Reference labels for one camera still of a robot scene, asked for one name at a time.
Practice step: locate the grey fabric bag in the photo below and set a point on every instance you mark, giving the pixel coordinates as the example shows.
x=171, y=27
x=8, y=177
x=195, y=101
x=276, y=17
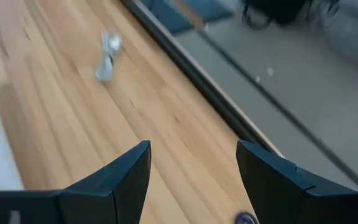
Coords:
x=350, y=34

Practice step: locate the blue floor mat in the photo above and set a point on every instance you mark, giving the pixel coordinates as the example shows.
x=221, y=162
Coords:
x=185, y=12

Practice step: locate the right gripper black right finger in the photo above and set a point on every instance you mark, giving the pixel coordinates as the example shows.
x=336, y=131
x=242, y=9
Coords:
x=291, y=199

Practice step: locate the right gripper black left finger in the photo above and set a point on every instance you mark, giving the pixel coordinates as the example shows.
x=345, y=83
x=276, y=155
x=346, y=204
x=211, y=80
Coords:
x=104, y=199

